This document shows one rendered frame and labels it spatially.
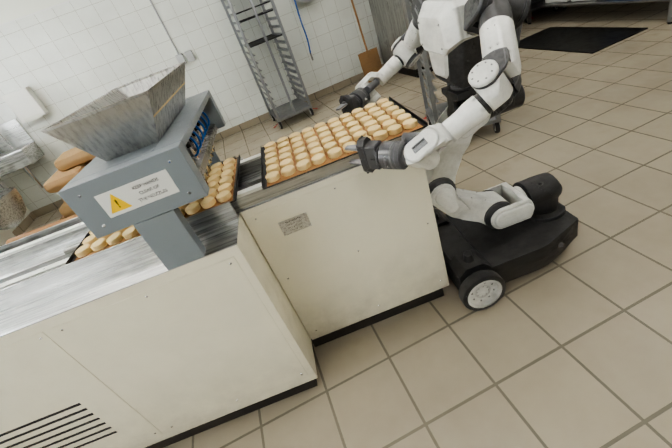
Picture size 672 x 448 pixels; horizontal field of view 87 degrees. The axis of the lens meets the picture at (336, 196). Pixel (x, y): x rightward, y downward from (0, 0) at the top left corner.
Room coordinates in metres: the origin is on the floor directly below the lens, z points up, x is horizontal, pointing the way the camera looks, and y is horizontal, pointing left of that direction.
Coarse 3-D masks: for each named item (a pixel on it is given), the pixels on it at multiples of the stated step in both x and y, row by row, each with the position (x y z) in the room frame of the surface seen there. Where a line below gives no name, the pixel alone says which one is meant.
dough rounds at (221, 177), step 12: (216, 168) 1.39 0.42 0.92; (228, 168) 1.34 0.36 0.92; (216, 180) 1.28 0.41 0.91; (228, 180) 1.22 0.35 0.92; (216, 192) 1.18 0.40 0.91; (228, 192) 1.12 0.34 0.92; (192, 204) 1.13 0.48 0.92; (204, 204) 1.10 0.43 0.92; (216, 204) 1.10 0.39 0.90; (132, 228) 1.12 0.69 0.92; (84, 240) 1.17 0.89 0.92; (96, 240) 1.16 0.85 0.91; (108, 240) 1.09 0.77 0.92; (120, 240) 1.10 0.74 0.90; (84, 252) 1.09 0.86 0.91; (96, 252) 1.08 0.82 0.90
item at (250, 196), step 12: (324, 168) 1.12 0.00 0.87; (336, 168) 1.12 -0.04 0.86; (288, 180) 1.12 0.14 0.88; (300, 180) 1.12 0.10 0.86; (312, 180) 1.12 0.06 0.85; (240, 192) 1.13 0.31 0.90; (252, 192) 1.12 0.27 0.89; (264, 192) 1.12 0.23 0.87; (276, 192) 1.12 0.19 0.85; (240, 204) 1.12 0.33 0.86; (252, 204) 1.12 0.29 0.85; (60, 264) 1.10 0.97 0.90; (24, 276) 1.11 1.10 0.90; (0, 288) 1.10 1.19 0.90
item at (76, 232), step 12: (252, 156) 1.43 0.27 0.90; (240, 168) 1.41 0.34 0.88; (252, 168) 1.41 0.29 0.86; (72, 228) 1.39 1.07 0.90; (84, 228) 1.39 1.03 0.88; (36, 240) 1.40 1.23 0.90; (48, 240) 1.39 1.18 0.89; (60, 240) 1.39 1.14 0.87; (72, 240) 1.39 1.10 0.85; (12, 252) 1.38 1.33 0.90; (24, 252) 1.38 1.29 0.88; (36, 252) 1.38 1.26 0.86; (0, 264) 1.38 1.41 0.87; (12, 264) 1.38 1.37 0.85
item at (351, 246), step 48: (288, 192) 1.12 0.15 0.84; (336, 192) 1.11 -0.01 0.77; (384, 192) 1.12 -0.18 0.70; (288, 240) 1.11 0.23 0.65; (336, 240) 1.11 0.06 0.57; (384, 240) 1.12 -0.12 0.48; (432, 240) 1.12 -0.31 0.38; (288, 288) 1.11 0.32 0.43; (336, 288) 1.11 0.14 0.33; (384, 288) 1.11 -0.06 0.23; (432, 288) 1.12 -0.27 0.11; (336, 336) 1.14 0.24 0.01
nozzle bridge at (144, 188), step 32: (192, 96) 1.61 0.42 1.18; (192, 128) 1.11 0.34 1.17; (96, 160) 1.10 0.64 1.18; (128, 160) 0.96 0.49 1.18; (160, 160) 0.91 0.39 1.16; (192, 160) 0.96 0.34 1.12; (64, 192) 0.91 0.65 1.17; (96, 192) 0.91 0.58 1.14; (128, 192) 0.91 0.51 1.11; (160, 192) 0.91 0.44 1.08; (192, 192) 0.91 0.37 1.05; (96, 224) 0.91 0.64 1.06; (128, 224) 0.91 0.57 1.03; (160, 224) 0.91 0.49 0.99; (160, 256) 0.91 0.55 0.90; (192, 256) 0.91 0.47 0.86
